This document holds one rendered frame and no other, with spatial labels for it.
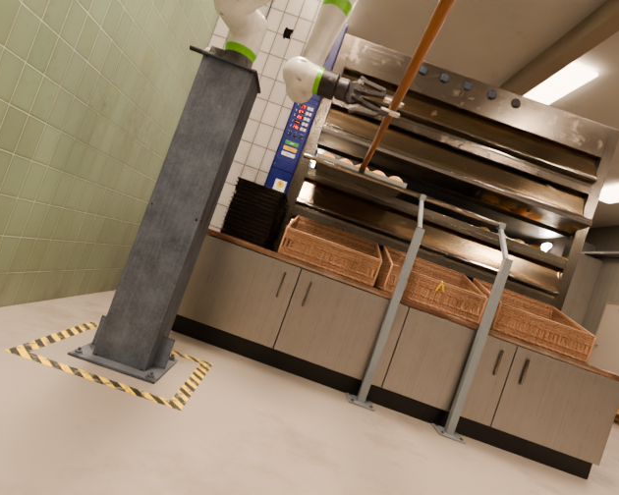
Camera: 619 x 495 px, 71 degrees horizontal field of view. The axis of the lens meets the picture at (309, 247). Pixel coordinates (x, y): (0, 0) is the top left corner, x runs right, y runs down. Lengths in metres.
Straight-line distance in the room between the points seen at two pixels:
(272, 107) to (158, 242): 1.58
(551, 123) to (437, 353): 1.76
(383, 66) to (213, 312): 1.93
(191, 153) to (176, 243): 0.34
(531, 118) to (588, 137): 0.40
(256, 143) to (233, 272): 1.00
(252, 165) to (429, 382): 1.70
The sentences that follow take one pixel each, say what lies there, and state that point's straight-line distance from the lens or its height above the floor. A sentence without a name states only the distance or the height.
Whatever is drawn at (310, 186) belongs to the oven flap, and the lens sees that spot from 2.88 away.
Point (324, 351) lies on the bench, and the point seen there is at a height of 0.18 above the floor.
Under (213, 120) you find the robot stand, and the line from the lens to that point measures 1.71.
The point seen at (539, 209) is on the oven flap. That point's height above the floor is 1.39.
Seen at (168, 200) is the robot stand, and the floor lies 0.63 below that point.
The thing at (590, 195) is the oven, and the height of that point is 1.63.
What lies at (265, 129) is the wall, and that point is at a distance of 2.96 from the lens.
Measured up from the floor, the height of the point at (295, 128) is 1.38.
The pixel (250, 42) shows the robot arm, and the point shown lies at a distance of 1.85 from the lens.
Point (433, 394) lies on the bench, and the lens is 2.46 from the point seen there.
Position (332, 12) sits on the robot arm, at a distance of 1.80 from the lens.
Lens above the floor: 0.59
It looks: 2 degrees up
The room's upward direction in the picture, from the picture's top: 20 degrees clockwise
